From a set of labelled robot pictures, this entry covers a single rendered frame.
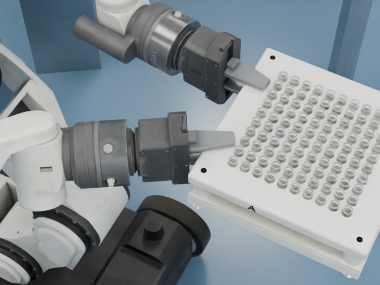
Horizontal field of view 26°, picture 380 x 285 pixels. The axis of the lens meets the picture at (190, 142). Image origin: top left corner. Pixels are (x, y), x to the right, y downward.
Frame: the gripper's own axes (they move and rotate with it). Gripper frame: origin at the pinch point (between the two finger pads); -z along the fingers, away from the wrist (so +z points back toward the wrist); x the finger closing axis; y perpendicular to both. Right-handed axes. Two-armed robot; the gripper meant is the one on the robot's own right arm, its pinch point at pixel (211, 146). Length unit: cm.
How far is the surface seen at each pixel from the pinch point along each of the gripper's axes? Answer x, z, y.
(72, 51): 95, 32, -104
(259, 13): 104, -27, -124
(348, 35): 76, -45, -86
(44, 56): 96, 40, -104
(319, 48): 105, -44, -107
